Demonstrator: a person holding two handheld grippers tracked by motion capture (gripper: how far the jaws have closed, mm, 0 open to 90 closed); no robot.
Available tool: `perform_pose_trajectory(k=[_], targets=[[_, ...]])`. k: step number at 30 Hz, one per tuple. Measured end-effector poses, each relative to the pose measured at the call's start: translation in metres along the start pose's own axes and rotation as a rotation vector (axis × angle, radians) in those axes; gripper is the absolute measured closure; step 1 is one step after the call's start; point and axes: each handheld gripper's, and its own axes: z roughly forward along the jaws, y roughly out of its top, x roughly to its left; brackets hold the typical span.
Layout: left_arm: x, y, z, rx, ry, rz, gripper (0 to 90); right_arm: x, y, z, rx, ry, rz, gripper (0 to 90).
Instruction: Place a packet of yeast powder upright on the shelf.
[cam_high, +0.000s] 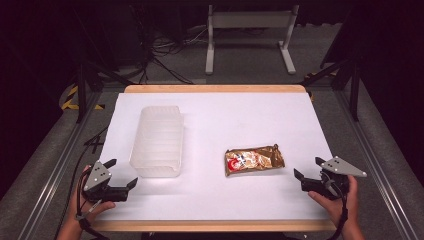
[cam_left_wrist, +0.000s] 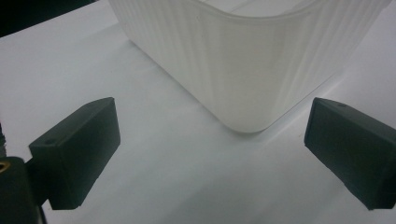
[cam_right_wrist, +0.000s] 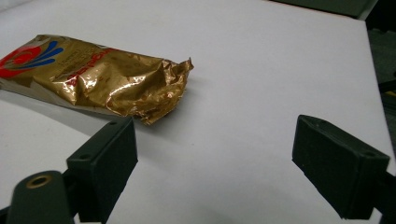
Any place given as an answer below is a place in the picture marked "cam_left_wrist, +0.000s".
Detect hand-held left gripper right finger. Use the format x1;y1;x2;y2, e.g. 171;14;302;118
304;96;396;211

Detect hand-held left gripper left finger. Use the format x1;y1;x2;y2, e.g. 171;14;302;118
28;96;121;211

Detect white ribbed plastic bin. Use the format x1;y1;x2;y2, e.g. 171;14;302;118
107;0;392;134

